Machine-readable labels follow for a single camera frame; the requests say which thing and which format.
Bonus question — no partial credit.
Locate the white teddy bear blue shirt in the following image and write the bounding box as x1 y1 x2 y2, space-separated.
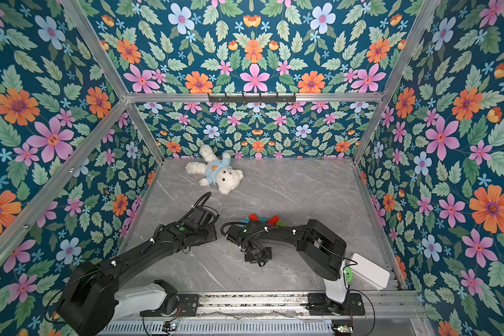
186 144 244 195

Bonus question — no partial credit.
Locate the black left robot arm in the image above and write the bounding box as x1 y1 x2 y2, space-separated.
56 193 219 335

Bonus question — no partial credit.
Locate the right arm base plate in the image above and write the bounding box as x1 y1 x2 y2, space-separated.
305 293 365 316

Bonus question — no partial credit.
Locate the right small circuit board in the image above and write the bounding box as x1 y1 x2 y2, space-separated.
332 321 354 336

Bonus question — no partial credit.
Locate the white vented cable duct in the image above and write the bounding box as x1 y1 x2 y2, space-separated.
99 319 333 335

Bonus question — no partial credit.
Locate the left small circuit board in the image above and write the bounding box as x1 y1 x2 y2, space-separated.
161 321 179 333

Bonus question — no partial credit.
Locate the black hook rail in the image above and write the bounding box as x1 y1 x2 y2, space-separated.
207 93 297 104

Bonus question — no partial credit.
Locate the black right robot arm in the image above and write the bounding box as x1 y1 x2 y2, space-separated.
221 219 391 305

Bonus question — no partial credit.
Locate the aluminium front rail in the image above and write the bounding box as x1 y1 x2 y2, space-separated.
81 290 425 321

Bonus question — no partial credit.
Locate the small circuit board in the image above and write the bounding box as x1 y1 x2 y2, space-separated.
161 321 179 333
332 321 354 336

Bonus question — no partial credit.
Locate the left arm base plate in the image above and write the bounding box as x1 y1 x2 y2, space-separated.
140 294 200 317

